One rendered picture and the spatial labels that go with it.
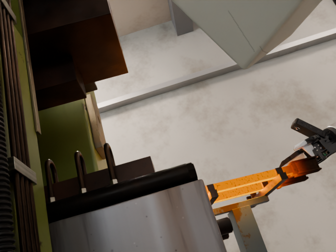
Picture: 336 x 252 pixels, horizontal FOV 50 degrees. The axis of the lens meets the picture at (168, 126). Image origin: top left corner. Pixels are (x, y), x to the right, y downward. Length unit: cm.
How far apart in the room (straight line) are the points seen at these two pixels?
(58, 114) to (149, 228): 61
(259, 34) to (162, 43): 416
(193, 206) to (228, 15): 28
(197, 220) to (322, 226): 321
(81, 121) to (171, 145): 283
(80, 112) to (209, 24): 76
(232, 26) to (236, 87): 376
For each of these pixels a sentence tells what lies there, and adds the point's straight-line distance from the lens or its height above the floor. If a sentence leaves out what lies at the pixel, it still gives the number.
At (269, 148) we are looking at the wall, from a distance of 376.
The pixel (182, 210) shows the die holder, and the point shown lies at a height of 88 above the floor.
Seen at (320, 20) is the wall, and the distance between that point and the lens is 464.
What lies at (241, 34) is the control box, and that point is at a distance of 27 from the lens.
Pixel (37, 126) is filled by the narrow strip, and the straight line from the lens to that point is 53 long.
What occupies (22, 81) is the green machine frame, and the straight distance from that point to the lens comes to 54.
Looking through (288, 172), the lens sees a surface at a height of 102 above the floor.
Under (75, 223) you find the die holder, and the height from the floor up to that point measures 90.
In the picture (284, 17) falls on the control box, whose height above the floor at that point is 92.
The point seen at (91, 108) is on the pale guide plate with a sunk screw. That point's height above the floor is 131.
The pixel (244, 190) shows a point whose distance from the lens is 119.
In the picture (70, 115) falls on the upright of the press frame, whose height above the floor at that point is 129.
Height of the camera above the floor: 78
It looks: 25 degrees up
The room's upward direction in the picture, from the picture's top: 17 degrees counter-clockwise
